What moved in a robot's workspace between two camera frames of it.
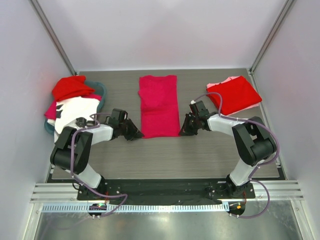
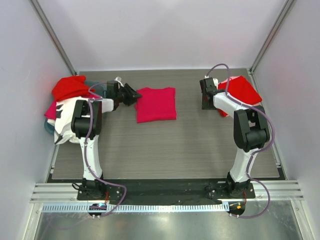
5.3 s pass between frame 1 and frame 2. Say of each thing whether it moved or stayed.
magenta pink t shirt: moved
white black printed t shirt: stayed
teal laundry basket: stayed
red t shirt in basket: stayed
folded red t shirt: stayed
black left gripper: moved
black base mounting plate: stayed
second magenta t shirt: stayed
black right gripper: moved
